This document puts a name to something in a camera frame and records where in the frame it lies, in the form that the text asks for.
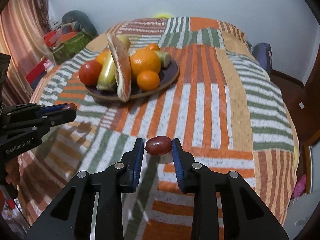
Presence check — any dark red grape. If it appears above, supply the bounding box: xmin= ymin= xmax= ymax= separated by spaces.
xmin=145 ymin=136 xmax=172 ymax=155
xmin=62 ymin=103 xmax=77 ymax=111

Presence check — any red tomato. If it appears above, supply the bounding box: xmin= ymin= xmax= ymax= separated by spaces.
xmin=79 ymin=60 xmax=103 ymax=86

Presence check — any yellow sugarcane piece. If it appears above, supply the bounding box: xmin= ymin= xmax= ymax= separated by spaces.
xmin=96 ymin=46 xmax=117 ymax=90

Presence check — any large orange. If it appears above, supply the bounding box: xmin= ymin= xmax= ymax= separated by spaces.
xmin=95 ymin=49 xmax=110 ymax=65
xmin=130 ymin=49 xmax=161 ymax=81

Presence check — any green sugarcane piece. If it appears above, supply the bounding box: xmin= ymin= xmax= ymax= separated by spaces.
xmin=155 ymin=50 xmax=171 ymax=68

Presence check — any small mandarin orange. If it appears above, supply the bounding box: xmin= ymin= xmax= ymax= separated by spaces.
xmin=145 ymin=43 xmax=160 ymax=51

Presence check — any red gift box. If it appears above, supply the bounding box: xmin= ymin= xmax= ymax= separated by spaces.
xmin=25 ymin=57 xmax=54 ymax=90

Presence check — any pink slipper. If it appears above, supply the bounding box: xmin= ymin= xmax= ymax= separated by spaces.
xmin=291 ymin=174 xmax=306 ymax=199

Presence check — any green cardboard box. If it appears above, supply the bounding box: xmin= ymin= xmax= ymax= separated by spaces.
xmin=52 ymin=32 xmax=93 ymax=65

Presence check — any pink orange curtain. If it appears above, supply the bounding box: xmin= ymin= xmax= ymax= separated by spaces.
xmin=1 ymin=0 xmax=52 ymax=106

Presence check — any striped patchwork bedspread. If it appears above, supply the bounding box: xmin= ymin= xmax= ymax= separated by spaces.
xmin=19 ymin=16 xmax=298 ymax=239

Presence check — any grey plush toy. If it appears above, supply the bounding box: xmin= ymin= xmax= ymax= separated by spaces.
xmin=62 ymin=10 xmax=98 ymax=37

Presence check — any purple round plate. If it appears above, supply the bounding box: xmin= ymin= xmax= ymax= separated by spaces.
xmin=85 ymin=59 xmax=180 ymax=104

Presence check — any purple grey backpack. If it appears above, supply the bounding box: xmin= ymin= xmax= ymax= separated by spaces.
xmin=252 ymin=43 xmax=273 ymax=76

